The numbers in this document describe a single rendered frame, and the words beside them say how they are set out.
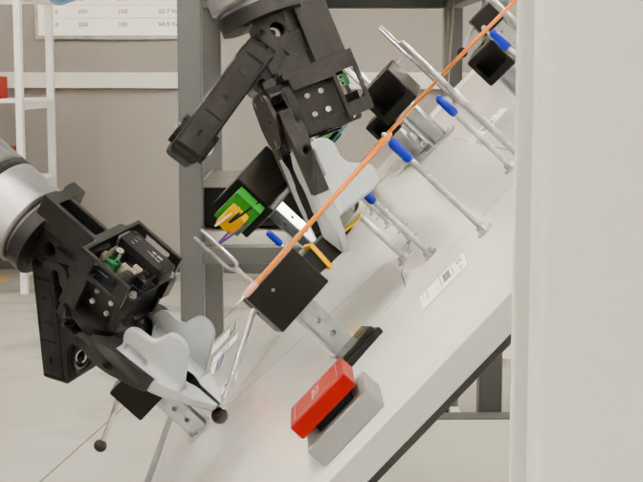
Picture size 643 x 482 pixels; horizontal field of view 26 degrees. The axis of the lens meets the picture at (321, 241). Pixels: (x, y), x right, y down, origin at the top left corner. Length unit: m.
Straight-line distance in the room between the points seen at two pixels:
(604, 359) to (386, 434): 0.70
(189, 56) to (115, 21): 6.90
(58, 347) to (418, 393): 0.43
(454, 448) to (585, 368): 1.74
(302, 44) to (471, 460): 0.83
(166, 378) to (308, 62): 0.28
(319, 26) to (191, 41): 0.93
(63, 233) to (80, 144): 7.93
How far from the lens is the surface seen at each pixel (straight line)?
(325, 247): 1.13
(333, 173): 1.12
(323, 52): 1.15
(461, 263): 1.03
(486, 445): 1.92
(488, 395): 2.14
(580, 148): 0.16
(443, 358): 0.86
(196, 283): 2.09
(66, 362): 1.20
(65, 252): 1.16
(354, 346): 1.07
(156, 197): 8.96
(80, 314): 1.14
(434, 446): 1.91
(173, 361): 1.11
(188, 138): 1.11
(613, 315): 0.16
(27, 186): 1.17
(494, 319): 0.85
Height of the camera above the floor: 1.31
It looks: 7 degrees down
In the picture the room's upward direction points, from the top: straight up
